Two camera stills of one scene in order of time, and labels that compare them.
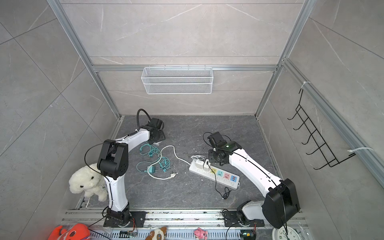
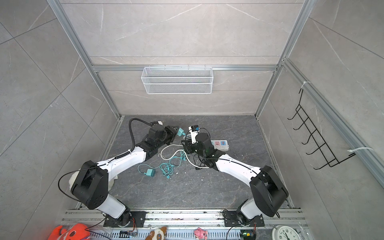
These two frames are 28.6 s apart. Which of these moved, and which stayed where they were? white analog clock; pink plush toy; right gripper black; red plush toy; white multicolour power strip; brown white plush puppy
Moved: white multicolour power strip; right gripper black
Stayed: red plush toy; white analog clock; pink plush toy; brown white plush puppy
